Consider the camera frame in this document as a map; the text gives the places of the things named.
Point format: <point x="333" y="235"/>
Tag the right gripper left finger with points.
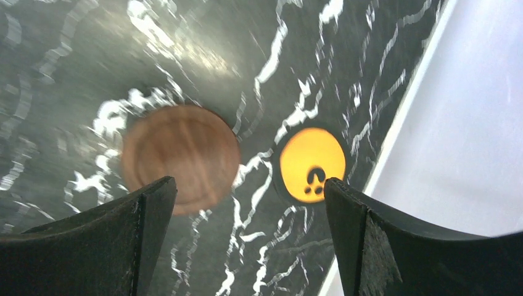
<point x="111" y="249"/>

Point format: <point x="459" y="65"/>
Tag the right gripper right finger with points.
<point x="383" y="251"/>

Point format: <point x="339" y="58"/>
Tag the orange black round coaster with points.
<point x="305" y="158"/>

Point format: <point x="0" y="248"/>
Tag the dark brown wooden coaster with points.
<point x="193" y="145"/>

